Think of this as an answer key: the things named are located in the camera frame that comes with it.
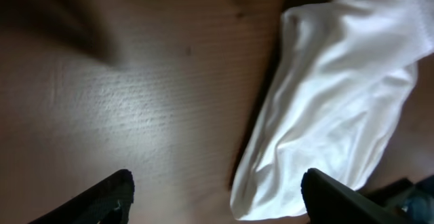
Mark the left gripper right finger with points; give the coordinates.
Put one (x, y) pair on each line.
(328, 201)

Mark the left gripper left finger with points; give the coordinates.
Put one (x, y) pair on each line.
(108, 201)

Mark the white printed t-shirt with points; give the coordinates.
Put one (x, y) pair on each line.
(346, 69)

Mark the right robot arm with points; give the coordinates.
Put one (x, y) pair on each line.
(412, 201)

